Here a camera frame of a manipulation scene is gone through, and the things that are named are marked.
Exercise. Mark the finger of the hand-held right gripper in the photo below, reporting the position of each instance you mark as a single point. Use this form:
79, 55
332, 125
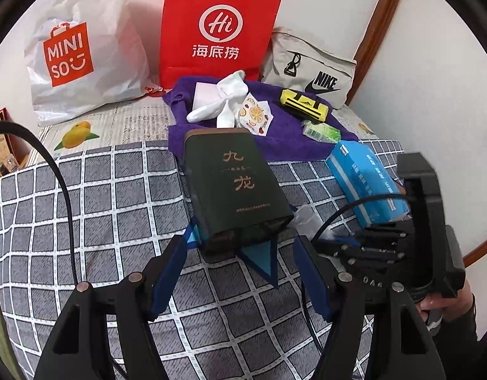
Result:
386, 233
346, 253

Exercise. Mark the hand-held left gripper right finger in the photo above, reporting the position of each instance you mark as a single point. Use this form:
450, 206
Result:
312, 281

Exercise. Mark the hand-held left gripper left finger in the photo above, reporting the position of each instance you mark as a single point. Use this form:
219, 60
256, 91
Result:
168, 281

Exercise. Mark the clear plastic wrapper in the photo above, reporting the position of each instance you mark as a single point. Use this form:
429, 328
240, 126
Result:
306, 215

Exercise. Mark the white and green tissue pack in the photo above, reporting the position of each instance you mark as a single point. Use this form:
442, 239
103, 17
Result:
320, 130

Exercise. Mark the yellow mesh pouch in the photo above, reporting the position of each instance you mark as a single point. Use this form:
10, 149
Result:
302, 105

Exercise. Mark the fruit printed tissue pack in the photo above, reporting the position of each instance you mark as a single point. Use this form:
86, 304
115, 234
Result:
255, 114

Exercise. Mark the white sock with green cuff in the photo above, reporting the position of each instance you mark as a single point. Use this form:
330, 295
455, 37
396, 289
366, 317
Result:
211, 109

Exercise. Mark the person's right forearm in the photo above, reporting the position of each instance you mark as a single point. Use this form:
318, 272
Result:
465, 344

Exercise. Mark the person's right hand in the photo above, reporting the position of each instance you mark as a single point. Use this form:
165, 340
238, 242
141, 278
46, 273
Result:
429, 304

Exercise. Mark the blue tissue box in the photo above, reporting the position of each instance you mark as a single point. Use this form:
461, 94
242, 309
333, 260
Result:
366, 178

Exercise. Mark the grey checked blanket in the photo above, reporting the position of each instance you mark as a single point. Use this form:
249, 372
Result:
108, 213

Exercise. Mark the dark green tea tin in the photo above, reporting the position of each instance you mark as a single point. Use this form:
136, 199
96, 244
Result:
231, 178

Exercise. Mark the purple towel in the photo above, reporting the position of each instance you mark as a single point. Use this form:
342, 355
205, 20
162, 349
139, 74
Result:
283, 138

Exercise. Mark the fruit printed bedsheet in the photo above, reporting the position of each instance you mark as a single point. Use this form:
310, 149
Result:
108, 126

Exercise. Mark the beige canvas bag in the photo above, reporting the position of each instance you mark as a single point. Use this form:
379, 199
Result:
310, 71

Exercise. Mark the white foam block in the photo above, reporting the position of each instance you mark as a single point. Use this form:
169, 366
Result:
203, 93

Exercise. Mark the brown box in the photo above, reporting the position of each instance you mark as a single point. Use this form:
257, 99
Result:
1, 142

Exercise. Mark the white plastic shopping bag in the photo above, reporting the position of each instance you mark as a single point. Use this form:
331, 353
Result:
89, 47

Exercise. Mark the red paper bag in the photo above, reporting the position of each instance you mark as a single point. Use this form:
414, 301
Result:
219, 27

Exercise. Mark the brown wooden frame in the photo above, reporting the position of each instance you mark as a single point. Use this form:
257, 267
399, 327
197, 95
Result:
481, 245
380, 27

